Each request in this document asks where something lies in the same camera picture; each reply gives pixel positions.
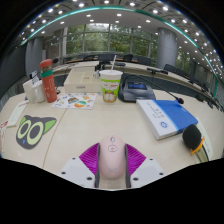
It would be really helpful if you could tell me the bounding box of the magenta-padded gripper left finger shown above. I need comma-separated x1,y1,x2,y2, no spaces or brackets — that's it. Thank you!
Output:
59,142,101,189

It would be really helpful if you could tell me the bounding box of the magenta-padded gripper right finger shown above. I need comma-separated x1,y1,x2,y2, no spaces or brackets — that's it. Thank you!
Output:
124,143,166,189

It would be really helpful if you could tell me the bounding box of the pink computer mouse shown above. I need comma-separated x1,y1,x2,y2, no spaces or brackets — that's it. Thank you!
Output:
98,134,127,180

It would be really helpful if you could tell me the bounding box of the black cat face mouse pad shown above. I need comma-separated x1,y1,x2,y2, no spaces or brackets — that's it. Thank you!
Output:
15,114,58,150

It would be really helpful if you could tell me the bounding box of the blue and white book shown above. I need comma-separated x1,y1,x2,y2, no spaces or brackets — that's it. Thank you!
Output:
135,99,199,141

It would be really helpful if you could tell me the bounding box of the black foam microphone orange clip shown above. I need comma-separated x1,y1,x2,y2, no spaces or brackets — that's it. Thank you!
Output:
182,123,205,155

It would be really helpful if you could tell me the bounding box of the colourful sticker sheet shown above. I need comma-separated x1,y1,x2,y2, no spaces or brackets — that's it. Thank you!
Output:
51,92,98,111

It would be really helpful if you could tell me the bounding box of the black gooseneck conference microphone unit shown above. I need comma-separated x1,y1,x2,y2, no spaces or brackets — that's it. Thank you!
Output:
146,67,170,75
117,73,185,105

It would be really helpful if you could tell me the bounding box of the red and white leaflet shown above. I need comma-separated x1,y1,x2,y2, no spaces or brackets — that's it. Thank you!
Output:
0,120,9,149

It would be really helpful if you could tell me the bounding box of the beige rectangular box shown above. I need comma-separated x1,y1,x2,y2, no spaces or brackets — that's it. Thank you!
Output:
63,68,103,94

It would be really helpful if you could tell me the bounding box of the red bottle with green band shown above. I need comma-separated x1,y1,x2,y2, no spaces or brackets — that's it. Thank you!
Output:
39,58,58,104

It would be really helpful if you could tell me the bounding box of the printed paper drink cup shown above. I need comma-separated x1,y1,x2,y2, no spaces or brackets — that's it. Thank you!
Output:
98,69,124,104

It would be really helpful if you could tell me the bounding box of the white drinking straw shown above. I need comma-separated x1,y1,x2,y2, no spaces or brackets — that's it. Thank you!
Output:
110,54,118,72

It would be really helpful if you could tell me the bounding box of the group of dark office chairs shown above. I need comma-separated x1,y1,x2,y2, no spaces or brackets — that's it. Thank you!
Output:
63,52,221,108

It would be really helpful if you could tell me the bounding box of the group of ceiling lights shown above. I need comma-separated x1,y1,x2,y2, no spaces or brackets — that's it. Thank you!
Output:
19,0,224,73

